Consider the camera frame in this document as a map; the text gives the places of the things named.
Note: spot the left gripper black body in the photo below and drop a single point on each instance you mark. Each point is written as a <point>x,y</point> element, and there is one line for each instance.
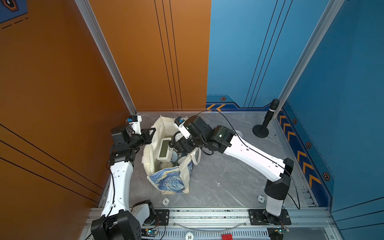
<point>136,142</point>

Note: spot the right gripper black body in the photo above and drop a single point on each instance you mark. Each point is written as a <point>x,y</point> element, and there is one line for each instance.
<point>189,144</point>

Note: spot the large white digital clock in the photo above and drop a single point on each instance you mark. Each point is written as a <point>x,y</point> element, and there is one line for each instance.
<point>164,154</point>

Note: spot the cream canvas bag starry print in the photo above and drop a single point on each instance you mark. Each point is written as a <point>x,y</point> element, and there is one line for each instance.
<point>170,180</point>

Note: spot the black round alarm clock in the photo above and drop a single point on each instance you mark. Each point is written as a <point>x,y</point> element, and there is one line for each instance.
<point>177,136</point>

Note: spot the pink round alarm clock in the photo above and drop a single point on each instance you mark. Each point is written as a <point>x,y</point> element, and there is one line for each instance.
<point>239,133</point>

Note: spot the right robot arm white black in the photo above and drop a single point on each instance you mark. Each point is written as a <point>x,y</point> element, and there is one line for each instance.
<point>277,171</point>

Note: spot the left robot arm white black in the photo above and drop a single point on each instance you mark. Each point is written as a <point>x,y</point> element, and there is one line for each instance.
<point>118,220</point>

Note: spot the black microphone on stand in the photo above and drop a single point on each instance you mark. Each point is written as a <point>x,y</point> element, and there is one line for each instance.
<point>262,131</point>

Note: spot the white round marker left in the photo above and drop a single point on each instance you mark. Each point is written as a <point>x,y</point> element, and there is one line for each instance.
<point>166,201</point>

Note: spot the white round marker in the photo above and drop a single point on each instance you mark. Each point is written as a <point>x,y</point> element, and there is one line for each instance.
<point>261,199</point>
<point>166,201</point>

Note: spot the white round marker right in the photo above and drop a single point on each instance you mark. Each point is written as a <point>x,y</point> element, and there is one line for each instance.
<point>261,199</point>

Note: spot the green circuit board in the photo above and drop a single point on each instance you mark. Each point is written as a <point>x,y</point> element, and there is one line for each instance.
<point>150,233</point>

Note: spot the white round number tag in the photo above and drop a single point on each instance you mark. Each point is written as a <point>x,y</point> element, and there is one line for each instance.
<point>189,236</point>

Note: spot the red block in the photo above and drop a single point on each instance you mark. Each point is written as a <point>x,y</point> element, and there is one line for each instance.
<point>227,237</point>

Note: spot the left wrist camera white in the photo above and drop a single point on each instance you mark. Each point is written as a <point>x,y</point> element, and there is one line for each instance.
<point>134,124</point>

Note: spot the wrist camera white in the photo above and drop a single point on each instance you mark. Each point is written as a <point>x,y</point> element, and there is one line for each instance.
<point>179,124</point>
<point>134,124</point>

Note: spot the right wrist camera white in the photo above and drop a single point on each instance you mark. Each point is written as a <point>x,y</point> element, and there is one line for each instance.
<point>179,124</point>

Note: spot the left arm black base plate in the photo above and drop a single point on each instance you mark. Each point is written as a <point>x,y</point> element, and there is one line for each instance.
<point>161,218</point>

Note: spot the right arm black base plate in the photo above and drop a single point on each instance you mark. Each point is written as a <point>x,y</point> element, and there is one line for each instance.
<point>259,217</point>

